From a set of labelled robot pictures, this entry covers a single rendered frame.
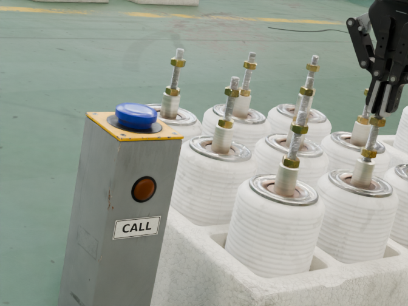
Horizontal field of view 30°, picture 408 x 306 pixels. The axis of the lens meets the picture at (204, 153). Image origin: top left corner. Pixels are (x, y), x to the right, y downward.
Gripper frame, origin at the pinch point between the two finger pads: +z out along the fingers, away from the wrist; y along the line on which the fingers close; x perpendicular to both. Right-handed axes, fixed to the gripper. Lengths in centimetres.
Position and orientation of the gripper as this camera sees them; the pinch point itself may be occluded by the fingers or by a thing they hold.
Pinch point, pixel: (383, 98)
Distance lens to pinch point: 87.2
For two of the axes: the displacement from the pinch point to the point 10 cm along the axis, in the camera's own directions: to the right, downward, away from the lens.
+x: 6.1, -1.4, 7.8
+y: 7.7, 3.5, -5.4
